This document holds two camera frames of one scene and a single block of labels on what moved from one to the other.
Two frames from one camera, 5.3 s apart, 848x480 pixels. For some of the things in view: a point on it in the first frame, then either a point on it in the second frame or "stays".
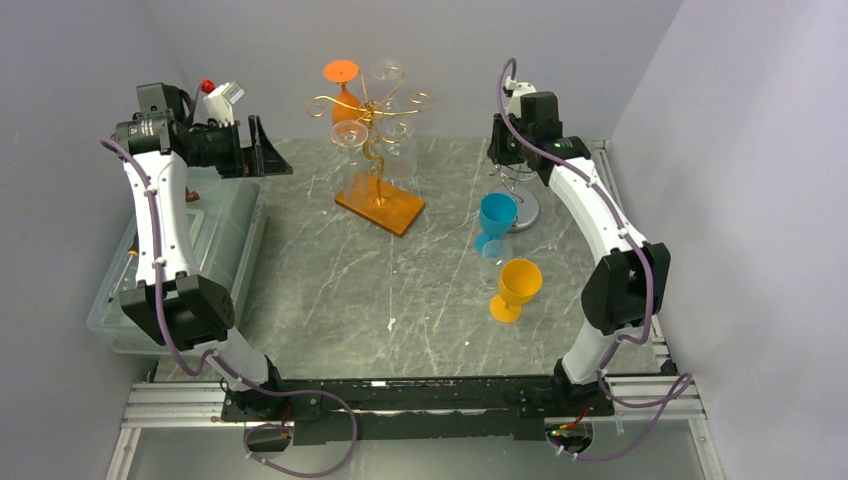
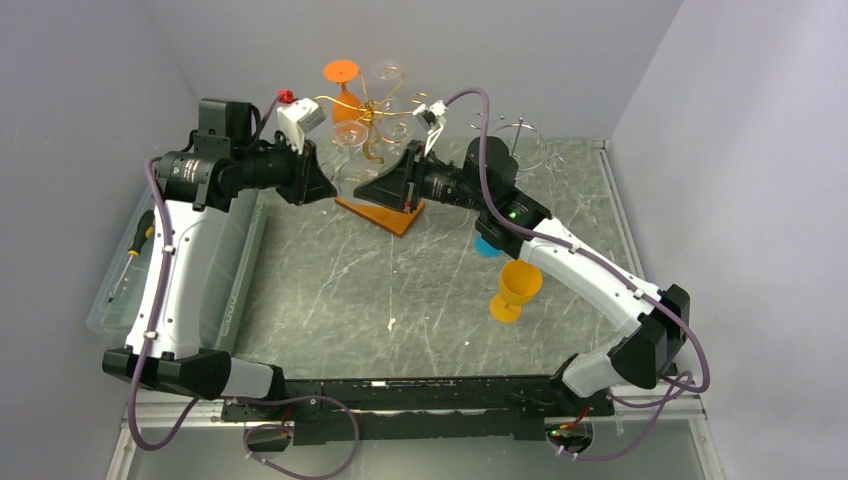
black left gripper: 266,160 to 308,181
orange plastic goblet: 343,71 stays
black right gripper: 495,149 to 398,187
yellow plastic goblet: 520,280 stays
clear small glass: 400,160 stays
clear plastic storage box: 227,218 stays
